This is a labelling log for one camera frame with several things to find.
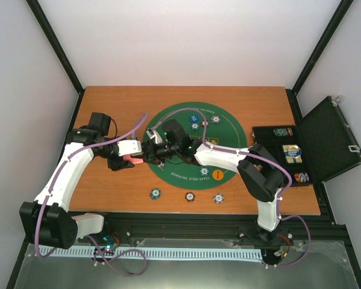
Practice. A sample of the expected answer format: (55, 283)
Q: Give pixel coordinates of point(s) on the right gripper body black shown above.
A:
(159, 155)

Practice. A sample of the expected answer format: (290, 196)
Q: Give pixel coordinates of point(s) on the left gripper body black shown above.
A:
(116, 165)

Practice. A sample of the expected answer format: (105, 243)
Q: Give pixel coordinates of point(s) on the red playing card deck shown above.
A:
(133, 160)

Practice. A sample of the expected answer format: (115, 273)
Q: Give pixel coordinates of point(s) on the teal poker chip stack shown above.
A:
(155, 194)

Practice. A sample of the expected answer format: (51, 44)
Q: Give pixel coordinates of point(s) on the blue round blind button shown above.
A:
(193, 118)

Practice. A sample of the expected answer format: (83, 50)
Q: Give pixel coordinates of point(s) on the brown poker chip stack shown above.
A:
(190, 197)

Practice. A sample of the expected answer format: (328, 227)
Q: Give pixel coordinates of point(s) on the orange round blind button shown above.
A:
(218, 175)

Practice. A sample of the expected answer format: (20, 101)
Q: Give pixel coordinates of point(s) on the blue white chip stack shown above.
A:
(218, 198)

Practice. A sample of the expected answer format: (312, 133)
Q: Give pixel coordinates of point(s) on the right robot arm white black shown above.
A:
(261, 174)

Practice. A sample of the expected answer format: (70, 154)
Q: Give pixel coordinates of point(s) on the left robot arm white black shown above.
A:
(46, 220)

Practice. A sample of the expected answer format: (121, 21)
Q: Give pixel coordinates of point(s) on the chips row in case top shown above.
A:
(283, 132)

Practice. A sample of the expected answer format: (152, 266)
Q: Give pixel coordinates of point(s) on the blue white chips in case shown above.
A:
(292, 153)

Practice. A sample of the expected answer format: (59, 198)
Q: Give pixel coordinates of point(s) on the mixed chips in case bottom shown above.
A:
(301, 177)

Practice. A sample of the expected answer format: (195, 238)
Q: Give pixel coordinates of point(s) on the black poker case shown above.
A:
(328, 146)

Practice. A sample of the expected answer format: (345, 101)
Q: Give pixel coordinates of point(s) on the metal front plate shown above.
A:
(327, 265)

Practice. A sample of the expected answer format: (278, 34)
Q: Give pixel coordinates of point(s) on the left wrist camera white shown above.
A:
(129, 147)

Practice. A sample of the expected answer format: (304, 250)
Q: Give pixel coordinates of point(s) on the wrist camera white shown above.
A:
(129, 147)
(154, 136)

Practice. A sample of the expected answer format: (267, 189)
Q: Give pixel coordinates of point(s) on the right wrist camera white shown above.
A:
(154, 136)

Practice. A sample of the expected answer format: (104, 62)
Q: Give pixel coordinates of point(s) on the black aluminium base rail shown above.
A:
(130, 228)

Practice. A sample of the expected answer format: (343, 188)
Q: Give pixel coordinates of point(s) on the light blue cable duct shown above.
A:
(172, 254)

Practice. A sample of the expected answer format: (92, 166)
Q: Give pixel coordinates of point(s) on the left black frame post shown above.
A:
(55, 44)

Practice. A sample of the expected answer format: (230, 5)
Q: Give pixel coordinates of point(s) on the black frame post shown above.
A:
(55, 44)
(326, 36)

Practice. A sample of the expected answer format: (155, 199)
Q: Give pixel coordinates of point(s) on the right black frame post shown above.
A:
(326, 36)

